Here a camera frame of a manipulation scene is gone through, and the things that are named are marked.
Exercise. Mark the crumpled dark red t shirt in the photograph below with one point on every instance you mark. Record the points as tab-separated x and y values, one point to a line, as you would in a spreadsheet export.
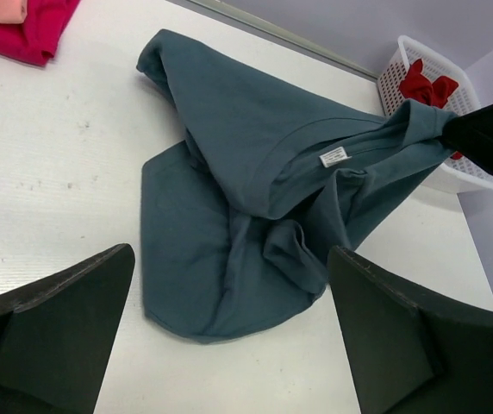
417	87

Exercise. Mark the folded magenta t shirt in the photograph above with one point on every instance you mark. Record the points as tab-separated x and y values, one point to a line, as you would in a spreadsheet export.
35	40

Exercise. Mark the white perforated plastic basket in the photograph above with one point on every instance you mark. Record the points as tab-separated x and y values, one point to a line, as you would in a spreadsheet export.
453	176

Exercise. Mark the folded salmon pink t shirt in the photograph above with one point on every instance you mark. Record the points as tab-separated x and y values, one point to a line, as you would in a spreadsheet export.
13	11

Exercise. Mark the teal blue t shirt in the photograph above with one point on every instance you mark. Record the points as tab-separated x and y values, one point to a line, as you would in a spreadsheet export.
238	218

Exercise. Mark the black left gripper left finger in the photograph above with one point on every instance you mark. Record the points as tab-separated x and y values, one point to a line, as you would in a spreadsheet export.
57	334

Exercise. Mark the aluminium table edge rail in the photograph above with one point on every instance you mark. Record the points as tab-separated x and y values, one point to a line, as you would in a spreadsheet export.
275	32

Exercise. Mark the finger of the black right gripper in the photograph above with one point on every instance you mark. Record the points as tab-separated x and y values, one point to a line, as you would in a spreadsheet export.
483	133

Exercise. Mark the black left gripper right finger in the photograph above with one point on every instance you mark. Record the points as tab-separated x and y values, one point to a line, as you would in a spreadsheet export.
410	349

